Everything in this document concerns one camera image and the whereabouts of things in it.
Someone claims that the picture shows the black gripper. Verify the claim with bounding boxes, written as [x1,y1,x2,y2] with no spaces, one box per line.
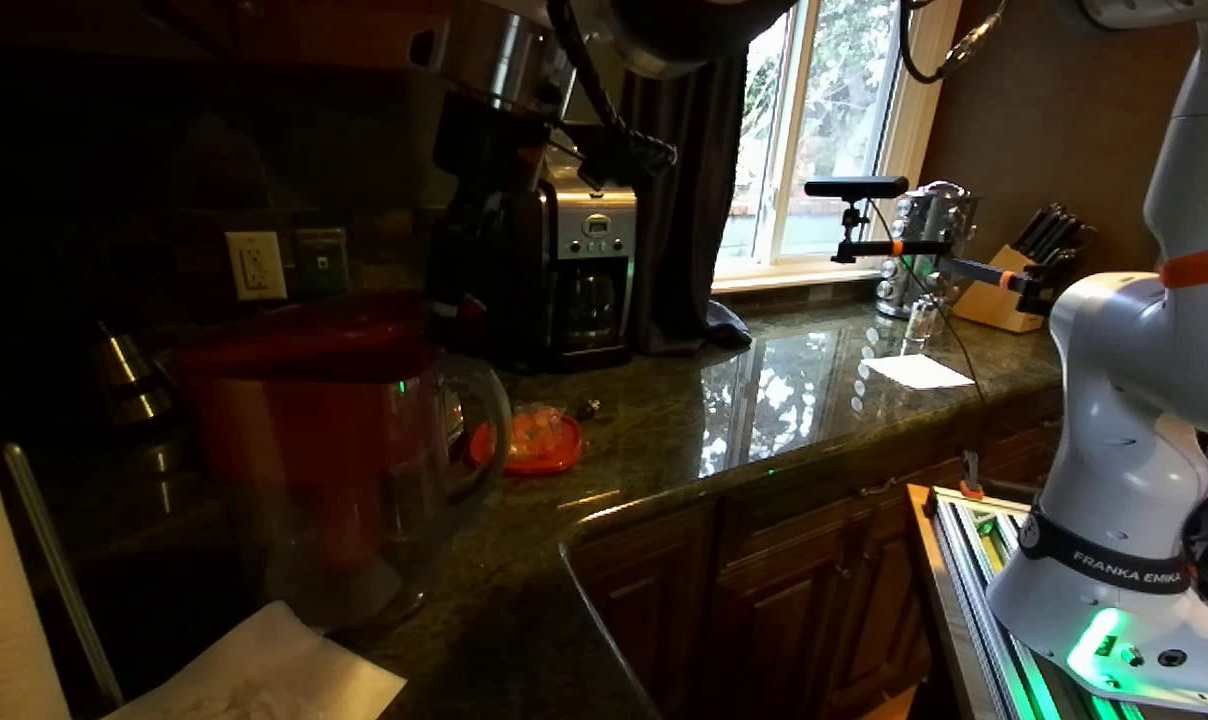
[430,94,556,361]

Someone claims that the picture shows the small red orange bowl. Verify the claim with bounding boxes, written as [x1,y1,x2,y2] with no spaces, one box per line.
[465,401,589,482]

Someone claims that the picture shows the grey metal bar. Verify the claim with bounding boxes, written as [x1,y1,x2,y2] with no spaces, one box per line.
[0,440,129,713]

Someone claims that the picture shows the dark wall switch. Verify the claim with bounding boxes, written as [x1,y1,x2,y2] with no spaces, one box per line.
[293,224,355,306]

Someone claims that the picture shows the red jug lid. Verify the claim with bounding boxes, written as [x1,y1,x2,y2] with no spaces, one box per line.
[174,310,438,395]

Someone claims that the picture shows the silver black coffee maker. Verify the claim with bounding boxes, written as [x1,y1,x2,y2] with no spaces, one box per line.
[528,162,646,374]

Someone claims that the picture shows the white paper towel roll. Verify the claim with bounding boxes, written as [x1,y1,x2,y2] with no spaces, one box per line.
[0,395,75,720]

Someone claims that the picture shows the small white paper note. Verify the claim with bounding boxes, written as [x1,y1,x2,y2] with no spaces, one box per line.
[862,350,979,395]

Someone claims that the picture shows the silver kitchen faucet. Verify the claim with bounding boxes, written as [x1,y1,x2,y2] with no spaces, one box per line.
[872,178,979,325]

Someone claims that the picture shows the bright kitchen window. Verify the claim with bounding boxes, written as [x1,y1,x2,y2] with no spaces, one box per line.
[713,0,960,291]

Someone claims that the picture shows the wooden knife block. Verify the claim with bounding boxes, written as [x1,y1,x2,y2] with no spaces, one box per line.
[954,199,1092,335]

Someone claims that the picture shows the white wall outlet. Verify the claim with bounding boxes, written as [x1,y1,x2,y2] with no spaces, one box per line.
[219,228,293,310]

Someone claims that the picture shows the dark window curtain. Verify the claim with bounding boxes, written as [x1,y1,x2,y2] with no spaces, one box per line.
[621,52,757,358]

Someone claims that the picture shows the brown wooden cabinets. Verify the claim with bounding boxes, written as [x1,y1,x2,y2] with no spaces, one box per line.
[561,395,1078,720]

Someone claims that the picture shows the black stereo camera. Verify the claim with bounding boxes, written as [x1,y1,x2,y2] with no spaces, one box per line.
[802,174,912,203]

